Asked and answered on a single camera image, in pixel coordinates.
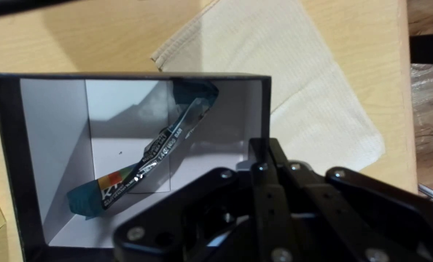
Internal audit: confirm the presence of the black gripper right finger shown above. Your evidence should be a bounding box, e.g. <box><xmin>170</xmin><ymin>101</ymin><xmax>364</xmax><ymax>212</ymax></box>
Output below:
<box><xmin>265</xmin><ymin>136</ymin><xmax>433</xmax><ymax>262</ymax></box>

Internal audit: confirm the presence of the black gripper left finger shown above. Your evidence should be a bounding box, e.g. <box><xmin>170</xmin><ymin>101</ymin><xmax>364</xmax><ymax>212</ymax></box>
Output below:
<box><xmin>112</xmin><ymin>136</ymin><xmax>271</xmax><ymax>262</ymax></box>

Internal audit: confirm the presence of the black box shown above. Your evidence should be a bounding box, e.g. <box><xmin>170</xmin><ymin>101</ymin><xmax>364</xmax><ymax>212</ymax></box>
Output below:
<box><xmin>0</xmin><ymin>71</ymin><xmax>272</xmax><ymax>262</ymax></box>

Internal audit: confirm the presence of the colourful pen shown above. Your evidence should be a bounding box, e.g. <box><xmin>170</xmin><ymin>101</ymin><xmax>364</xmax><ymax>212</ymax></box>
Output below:
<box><xmin>68</xmin><ymin>81</ymin><xmax>220</xmax><ymax>218</ymax></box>

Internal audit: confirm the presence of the beige cloth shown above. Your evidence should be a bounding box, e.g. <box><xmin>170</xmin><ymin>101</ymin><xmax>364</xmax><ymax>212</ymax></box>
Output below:
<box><xmin>150</xmin><ymin>0</ymin><xmax>386</xmax><ymax>176</ymax></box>

